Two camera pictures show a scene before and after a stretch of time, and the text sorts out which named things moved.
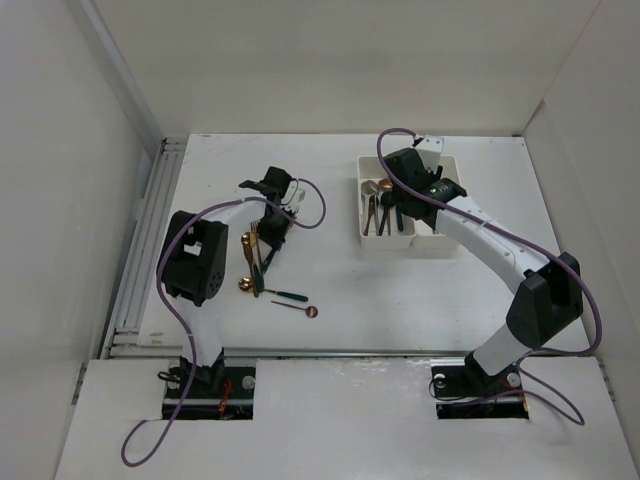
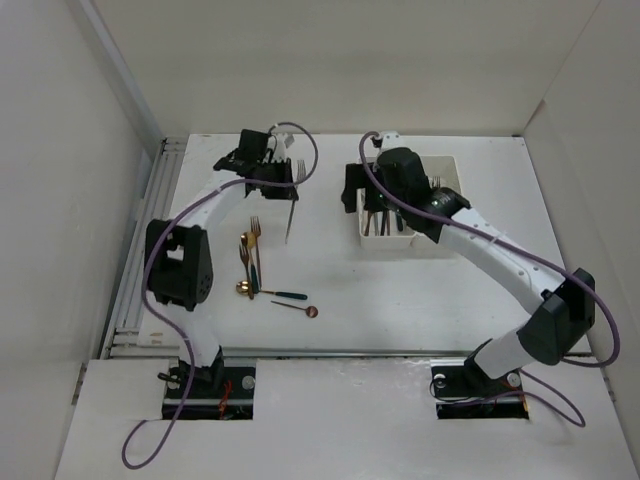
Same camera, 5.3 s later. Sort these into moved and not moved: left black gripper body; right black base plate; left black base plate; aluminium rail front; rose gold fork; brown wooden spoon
Moved: rose gold fork; left black gripper body
Not moved: right black base plate; aluminium rail front; left black base plate; brown wooden spoon
